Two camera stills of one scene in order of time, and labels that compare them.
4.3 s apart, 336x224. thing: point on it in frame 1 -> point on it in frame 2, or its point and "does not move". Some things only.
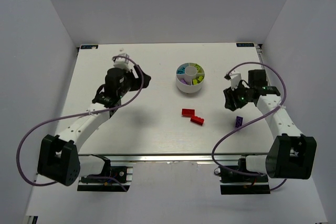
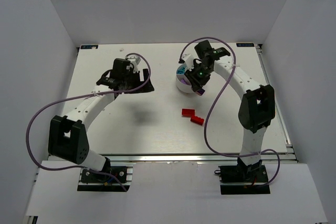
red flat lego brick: (188, 113) does not move
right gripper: (233, 99) -> (196, 84)
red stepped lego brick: (197, 119) does not move
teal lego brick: (182, 71) does not move
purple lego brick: (239, 121) -> (200, 92)
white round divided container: (189, 77) does not move
